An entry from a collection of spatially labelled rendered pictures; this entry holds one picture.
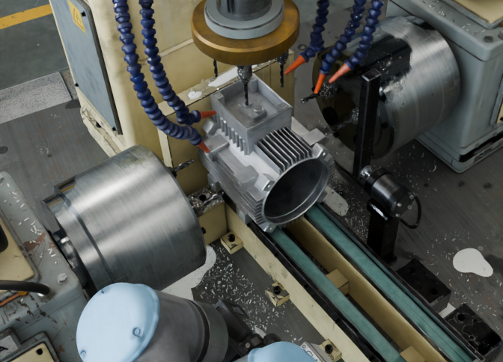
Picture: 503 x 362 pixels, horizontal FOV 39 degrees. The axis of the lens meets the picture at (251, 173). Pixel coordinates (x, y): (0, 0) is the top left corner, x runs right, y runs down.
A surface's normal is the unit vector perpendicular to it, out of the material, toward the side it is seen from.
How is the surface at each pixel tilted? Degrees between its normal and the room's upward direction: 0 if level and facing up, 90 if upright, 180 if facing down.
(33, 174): 0
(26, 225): 0
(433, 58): 39
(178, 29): 90
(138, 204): 24
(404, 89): 50
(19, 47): 0
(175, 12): 90
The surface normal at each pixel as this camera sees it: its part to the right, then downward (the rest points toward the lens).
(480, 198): -0.04, -0.66
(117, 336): -0.49, -0.38
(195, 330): 0.88, -0.18
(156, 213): 0.33, -0.14
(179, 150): 0.58, 0.59
